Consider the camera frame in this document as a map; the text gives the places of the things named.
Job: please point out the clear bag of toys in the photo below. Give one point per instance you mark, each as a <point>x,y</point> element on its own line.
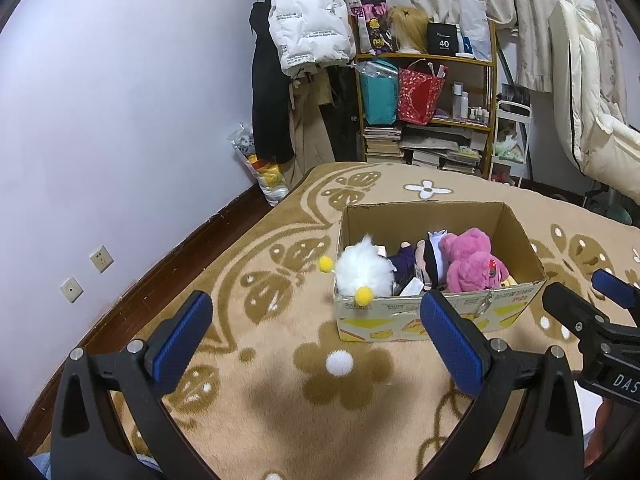
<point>265,175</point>

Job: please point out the beige hanging coat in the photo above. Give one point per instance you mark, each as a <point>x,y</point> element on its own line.
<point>312,135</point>

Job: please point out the black hanging coat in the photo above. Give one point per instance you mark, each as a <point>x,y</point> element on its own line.
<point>267,100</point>

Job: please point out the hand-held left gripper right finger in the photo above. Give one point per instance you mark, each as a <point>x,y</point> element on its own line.
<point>450,340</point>

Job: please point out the printed cardboard box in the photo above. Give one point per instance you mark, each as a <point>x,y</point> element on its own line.
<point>440,220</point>

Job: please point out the blonde wig head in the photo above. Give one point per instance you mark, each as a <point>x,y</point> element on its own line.
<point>410,27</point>

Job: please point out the red gift bag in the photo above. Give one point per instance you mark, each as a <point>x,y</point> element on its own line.
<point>420,95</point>

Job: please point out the white puffer jacket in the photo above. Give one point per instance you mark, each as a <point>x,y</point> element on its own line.
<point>310,15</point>

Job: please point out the pink plush bear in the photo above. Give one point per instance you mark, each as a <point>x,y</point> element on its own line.
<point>472,260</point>

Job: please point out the black cardboard box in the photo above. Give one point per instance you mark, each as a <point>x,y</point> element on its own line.
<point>442,40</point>

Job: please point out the white fluffy plush toy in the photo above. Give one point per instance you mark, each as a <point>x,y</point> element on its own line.
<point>362,270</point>

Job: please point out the white padded chair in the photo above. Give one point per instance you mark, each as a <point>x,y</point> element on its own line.
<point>585,85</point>

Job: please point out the stack of books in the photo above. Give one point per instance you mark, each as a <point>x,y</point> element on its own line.
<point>382,145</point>

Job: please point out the white plastic bag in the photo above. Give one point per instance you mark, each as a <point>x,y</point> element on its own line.
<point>475,30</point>

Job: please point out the white trolley cart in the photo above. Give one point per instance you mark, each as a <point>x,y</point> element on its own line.
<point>510,145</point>

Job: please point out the white wall socket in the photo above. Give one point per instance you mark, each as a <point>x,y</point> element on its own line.
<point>71,290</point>
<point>101,259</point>

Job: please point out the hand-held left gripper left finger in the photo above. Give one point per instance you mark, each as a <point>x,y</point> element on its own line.
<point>182,340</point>

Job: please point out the teal tote bag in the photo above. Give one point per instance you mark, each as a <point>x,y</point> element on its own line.
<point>378,95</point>

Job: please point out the pink black patterned bag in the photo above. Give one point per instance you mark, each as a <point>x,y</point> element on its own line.
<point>370,25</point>

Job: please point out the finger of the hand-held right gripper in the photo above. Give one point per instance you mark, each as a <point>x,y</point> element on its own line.
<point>575,315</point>
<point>617,287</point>

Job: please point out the beige floral rug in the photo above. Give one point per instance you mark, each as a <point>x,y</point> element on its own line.
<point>280,410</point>

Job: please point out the pile of books and papers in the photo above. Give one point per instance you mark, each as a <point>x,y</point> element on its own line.
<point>442,152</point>

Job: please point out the wooden shelf unit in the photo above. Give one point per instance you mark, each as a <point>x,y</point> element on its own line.
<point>492,90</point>

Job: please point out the row of small bottles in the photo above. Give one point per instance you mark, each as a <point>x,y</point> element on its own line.
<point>462,105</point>

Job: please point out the purple plush doll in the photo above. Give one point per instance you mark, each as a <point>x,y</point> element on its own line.
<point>430,260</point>

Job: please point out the yellow plush toy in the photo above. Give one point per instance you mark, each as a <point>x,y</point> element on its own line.
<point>508,281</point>

